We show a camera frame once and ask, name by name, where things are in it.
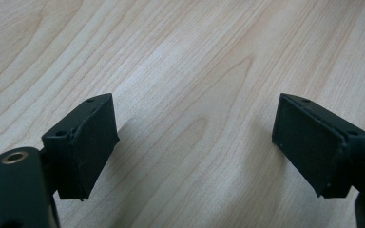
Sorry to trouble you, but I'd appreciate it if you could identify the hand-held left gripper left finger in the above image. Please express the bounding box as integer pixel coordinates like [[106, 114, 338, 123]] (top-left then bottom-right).
[[41, 92, 121, 201]]

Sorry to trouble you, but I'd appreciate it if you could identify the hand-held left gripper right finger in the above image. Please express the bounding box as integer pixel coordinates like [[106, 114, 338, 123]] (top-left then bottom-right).
[[271, 92, 365, 200]]

